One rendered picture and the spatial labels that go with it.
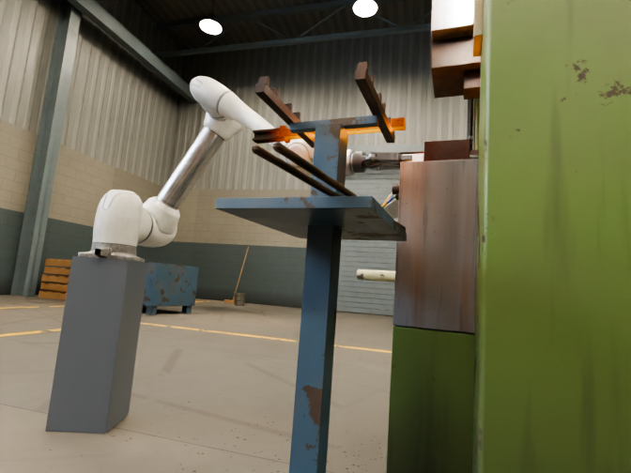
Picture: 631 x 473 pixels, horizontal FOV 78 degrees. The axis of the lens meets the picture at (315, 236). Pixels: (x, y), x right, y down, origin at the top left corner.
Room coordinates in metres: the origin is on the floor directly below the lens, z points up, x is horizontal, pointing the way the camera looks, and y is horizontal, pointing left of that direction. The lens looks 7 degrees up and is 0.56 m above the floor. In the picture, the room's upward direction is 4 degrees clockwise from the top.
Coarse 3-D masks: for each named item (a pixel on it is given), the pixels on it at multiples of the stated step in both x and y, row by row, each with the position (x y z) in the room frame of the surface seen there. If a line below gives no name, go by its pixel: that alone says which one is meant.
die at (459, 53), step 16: (432, 48) 1.15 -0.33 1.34; (448, 48) 1.13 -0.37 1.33; (464, 48) 1.11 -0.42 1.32; (432, 64) 1.15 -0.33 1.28; (448, 64) 1.13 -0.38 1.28; (464, 64) 1.11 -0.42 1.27; (480, 64) 1.11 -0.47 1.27; (432, 80) 1.22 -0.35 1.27; (448, 80) 1.21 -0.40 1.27; (448, 96) 1.31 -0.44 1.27
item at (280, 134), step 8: (392, 120) 0.90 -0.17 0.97; (400, 120) 0.90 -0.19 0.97; (280, 128) 1.01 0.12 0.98; (360, 128) 0.93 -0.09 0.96; (368, 128) 0.93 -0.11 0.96; (376, 128) 0.92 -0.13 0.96; (392, 128) 0.91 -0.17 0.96; (400, 128) 0.91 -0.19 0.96; (256, 136) 1.06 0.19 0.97; (264, 136) 1.05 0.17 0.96; (272, 136) 1.03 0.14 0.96; (280, 136) 1.01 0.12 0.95; (288, 136) 1.02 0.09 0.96; (296, 136) 1.01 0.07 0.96
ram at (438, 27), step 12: (432, 0) 1.10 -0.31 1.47; (444, 0) 1.09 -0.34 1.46; (456, 0) 1.08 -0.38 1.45; (468, 0) 1.06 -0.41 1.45; (432, 12) 1.10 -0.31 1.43; (444, 12) 1.09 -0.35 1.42; (456, 12) 1.08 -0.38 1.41; (468, 12) 1.06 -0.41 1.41; (432, 24) 1.10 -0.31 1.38; (444, 24) 1.09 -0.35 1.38; (456, 24) 1.08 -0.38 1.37; (468, 24) 1.06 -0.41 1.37; (432, 36) 1.13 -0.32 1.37; (444, 36) 1.12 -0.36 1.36; (456, 36) 1.12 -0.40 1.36
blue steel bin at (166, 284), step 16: (160, 272) 5.47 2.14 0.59; (176, 272) 5.72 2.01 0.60; (192, 272) 6.02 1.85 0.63; (160, 288) 5.50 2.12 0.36; (176, 288) 5.75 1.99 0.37; (192, 288) 6.05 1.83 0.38; (144, 304) 5.48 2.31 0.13; (160, 304) 5.53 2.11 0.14; (176, 304) 5.79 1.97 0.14; (192, 304) 6.09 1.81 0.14
